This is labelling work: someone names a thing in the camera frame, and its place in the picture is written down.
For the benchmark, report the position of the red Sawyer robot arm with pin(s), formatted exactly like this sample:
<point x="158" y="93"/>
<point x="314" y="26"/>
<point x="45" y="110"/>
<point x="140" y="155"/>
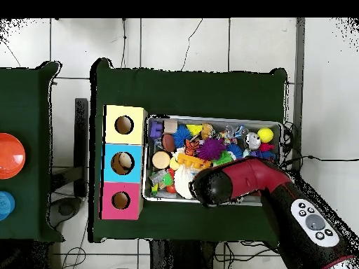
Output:
<point x="263" y="176"/>

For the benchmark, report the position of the shallow clear mesh bin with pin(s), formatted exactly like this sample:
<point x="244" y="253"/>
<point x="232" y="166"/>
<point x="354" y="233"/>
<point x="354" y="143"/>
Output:
<point x="147" y="168"/>

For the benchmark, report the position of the wooden box with three holes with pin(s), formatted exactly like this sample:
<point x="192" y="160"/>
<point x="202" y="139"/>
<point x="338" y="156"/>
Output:
<point x="109" y="168"/>

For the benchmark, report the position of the blue spiky ball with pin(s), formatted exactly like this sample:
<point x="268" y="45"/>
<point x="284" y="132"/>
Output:
<point x="180" y="135"/>

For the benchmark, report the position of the orange toy building block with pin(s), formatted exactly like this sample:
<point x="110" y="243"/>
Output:
<point x="192" y="161"/>

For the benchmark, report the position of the toy hamburger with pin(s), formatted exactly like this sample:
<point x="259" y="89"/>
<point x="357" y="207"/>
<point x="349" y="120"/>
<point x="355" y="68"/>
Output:
<point x="161" y="159"/>

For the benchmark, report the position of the purple toy block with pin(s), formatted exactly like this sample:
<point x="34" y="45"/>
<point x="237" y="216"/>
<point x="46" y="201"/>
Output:
<point x="156" y="130"/>

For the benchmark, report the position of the purple spiky ball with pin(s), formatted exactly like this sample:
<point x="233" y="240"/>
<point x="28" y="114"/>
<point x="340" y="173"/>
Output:
<point x="210" y="148"/>

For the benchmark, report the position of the cream knitted cloth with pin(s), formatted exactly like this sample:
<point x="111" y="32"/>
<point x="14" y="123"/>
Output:
<point x="182" y="182"/>

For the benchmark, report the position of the green spiky ball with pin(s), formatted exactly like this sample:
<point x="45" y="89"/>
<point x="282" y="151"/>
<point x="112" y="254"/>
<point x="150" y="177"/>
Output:
<point x="223" y="158"/>

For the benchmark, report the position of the dark green table cloth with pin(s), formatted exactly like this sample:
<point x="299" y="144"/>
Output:
<point x="196" y="95"/>
<point x="33" y="112"/>

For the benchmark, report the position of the plain yellow ball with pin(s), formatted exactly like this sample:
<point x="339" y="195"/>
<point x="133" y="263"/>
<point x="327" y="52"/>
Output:
<point x="265" y="134"/>

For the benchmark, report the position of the orange round disc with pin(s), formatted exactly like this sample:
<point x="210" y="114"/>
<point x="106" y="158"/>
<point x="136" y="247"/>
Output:
<point x="10" y="156"/>

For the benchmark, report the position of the blue round disc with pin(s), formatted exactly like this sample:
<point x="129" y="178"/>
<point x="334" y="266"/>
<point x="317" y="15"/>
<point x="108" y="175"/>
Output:
<point x="5" y="205"/>

